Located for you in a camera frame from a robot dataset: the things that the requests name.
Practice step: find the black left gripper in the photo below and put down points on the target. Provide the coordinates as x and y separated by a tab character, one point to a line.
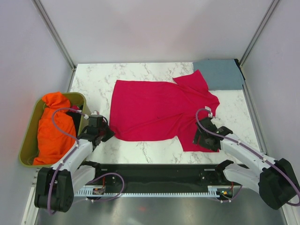
109	133

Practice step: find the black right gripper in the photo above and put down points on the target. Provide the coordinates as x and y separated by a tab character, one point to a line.
198	133

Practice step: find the red t-shirt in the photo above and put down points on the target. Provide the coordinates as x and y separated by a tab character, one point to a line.
157	111

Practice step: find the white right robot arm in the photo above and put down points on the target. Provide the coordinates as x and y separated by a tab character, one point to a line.
274	180

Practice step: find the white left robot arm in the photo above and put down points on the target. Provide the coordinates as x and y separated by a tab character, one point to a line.
57	185

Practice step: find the orange t-shirt in bin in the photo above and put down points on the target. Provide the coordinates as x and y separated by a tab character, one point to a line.
53	144

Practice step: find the folded blue-grey t-shirt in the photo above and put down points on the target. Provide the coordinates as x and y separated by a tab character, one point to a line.
221	74

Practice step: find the olive green plastic bin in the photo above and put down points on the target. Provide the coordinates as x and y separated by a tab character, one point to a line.
29	147

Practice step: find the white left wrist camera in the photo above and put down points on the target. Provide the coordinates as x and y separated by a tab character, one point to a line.
95	113

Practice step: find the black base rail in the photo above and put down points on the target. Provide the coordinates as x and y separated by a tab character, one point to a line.
159	177

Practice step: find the white slotted cable duct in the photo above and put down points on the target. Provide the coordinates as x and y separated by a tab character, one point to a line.
97	191

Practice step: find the left aluminium frame post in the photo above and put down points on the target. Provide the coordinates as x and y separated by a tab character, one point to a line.
50	26

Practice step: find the aluminium frame post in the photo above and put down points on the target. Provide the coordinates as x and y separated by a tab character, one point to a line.
50	26
258	32

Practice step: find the right aluminium frame post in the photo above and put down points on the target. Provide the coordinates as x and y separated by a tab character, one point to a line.
258	32

